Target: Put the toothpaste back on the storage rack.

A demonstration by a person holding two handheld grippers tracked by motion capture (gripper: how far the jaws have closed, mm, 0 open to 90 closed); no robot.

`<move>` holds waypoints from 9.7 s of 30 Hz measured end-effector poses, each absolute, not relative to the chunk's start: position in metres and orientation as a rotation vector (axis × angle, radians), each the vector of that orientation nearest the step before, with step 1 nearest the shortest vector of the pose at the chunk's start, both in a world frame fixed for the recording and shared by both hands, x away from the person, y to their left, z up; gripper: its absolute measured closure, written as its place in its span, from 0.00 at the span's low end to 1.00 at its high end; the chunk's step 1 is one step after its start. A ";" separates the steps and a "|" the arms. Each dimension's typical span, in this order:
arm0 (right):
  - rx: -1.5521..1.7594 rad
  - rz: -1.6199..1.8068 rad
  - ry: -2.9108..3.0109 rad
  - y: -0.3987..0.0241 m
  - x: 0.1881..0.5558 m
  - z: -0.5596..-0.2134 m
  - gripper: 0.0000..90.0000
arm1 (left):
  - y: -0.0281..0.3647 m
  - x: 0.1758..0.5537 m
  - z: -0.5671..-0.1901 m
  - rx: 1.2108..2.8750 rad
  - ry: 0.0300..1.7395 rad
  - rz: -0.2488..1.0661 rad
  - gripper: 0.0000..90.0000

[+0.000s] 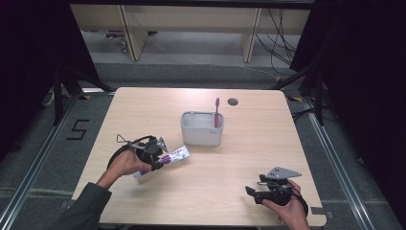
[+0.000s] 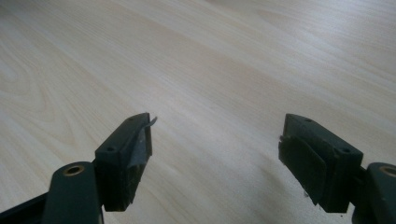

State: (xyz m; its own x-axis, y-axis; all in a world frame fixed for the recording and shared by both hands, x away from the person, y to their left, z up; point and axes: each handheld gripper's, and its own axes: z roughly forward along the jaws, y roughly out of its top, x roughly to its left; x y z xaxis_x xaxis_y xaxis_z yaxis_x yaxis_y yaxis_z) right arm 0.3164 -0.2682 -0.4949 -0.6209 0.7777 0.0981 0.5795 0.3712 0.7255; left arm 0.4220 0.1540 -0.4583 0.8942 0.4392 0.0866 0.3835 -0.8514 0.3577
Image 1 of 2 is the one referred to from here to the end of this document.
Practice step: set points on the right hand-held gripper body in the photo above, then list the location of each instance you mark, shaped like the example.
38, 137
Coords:
279, 193

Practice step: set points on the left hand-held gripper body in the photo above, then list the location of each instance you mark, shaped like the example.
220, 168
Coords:
150, 148

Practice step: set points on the purple white toothpaste tube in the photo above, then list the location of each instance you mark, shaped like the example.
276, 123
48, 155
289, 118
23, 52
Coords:
175, 155

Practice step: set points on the grey plastic holder box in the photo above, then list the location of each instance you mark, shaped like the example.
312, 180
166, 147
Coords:
201, 135

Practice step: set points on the pink toothbrush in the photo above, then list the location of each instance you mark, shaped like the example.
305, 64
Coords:
217, 113

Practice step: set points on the person's right hand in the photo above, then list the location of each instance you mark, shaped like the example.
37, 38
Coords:
292, 212

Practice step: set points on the person's left hand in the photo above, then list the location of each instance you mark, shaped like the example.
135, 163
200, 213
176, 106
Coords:
126, 164

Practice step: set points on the yellow black tape piece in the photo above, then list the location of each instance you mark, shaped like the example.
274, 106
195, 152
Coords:
86, 96
295, 99

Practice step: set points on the black metal stand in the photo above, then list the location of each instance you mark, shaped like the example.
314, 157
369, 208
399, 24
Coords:
58, 96
319, 96

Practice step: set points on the small colourful clutter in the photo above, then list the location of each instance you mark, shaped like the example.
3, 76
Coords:
123, 43

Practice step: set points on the black curtain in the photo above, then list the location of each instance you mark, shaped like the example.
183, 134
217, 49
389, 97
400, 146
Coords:
367, 80
32, 64

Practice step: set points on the aluminium floor rail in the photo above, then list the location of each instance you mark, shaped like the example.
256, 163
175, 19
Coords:
338, 166
32, 166

